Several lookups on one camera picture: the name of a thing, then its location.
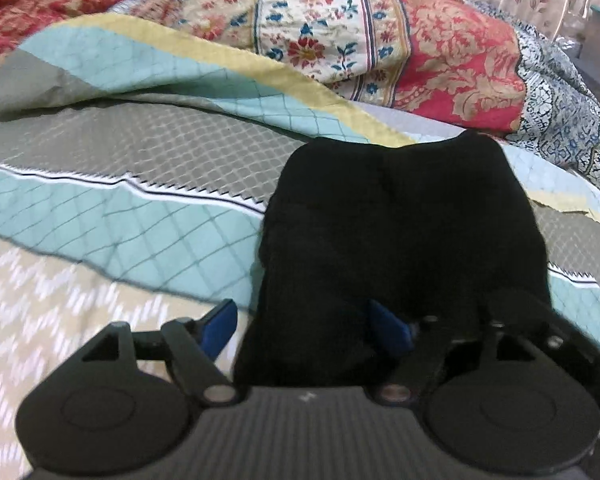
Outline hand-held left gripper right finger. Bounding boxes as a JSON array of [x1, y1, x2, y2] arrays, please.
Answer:
[[362, 299, 548, 406]]

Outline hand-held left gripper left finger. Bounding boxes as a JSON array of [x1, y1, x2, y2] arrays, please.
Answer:
[[80, 297, 241, 407]]

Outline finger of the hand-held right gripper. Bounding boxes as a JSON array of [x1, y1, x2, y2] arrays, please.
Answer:
[[546, 311, 600, 402]]

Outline black pants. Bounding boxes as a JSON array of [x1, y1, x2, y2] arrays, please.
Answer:
[[232, 130, 557, 389]]

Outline patterned printed bedsheet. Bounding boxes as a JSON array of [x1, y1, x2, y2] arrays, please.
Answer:
[[0, 12, 600, 461]]

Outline blue and white patterned blanket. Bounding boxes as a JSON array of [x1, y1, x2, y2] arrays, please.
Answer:
[[472, 0, 600, 192]]

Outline red floral patchwork quilt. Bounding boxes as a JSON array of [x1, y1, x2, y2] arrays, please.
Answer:
[[0, 0, 527, 137]]

